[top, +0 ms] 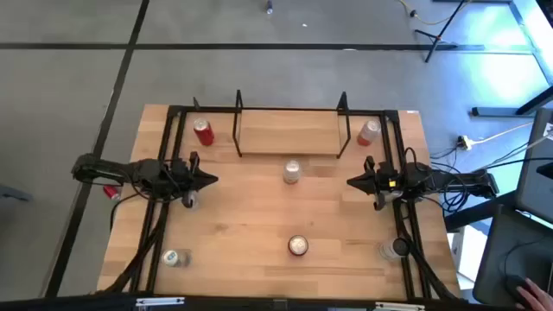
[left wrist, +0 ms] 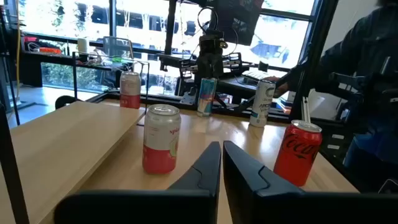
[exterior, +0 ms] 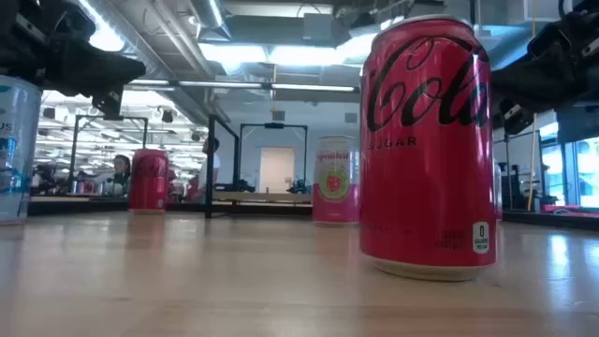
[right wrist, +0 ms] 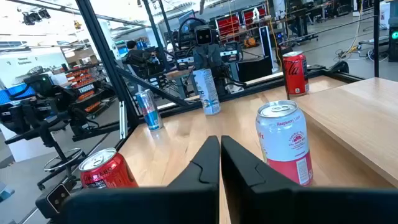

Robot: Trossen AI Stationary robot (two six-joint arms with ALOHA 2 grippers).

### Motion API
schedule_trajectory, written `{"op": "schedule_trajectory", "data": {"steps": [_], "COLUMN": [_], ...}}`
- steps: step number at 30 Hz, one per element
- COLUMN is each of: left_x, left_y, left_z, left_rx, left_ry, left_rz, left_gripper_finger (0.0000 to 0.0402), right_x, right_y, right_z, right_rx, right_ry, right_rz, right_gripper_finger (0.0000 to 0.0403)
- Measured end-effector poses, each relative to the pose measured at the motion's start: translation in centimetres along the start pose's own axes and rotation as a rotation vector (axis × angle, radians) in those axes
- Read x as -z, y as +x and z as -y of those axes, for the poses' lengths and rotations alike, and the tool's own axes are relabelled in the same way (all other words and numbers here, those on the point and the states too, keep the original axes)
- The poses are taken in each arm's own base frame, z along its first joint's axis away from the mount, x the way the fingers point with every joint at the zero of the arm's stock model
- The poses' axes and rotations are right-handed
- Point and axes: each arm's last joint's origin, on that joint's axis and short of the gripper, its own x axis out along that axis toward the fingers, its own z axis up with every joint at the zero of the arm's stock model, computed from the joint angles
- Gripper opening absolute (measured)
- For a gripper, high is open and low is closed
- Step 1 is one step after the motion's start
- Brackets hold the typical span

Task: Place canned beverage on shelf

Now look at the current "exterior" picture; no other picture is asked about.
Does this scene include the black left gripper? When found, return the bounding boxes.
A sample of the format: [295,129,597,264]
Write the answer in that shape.
[0,42,147,98]

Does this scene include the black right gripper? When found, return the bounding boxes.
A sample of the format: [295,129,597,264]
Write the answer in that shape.
[490,49,599,114]

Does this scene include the white Celsius Arctic can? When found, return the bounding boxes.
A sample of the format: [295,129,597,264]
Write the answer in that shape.
[0,74,43,227]

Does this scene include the red Coca-Cola Zero Sugar can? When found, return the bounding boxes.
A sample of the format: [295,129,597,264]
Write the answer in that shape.
[358,13,498,283]

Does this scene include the dark window blind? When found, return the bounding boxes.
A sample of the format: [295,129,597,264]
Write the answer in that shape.
[555,103,599,145]

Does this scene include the grey tripod stand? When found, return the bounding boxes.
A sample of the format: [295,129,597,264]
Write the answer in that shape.
[502,133,515,211]

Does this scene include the seated person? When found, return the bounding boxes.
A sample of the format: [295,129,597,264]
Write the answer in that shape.
[100,154,133,197]

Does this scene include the black pegboard rack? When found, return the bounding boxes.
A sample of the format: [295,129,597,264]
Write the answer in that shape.
[496,161,528,211]

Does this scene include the long LED light bar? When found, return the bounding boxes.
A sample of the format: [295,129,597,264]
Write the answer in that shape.
[125,78,360,94]

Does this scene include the bright glass window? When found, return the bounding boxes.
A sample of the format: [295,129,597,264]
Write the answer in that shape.
[537,121,599,210]

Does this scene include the standing person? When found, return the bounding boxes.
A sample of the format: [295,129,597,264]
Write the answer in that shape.
[198,136,222,191]

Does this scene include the red storage bin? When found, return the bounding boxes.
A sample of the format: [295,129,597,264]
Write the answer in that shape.
[186,175,203,203]

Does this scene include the grey ceiling box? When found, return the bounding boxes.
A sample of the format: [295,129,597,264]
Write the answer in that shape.
[302,12,336,44]

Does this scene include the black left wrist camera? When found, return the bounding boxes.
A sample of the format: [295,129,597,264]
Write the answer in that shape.
[92,88,125,119]

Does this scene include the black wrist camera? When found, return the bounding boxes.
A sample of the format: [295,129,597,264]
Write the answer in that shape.
[92,88,125,119]
[500,98,536,138]

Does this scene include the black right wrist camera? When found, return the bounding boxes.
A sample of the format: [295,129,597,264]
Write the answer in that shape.
[500,98,536,138]

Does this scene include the silver round ceiling duct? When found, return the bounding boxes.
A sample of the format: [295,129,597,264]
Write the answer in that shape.
[189,0,233,42]

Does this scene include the black wire tray rack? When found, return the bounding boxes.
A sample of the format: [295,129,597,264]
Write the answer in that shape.
[204,113,314,220]

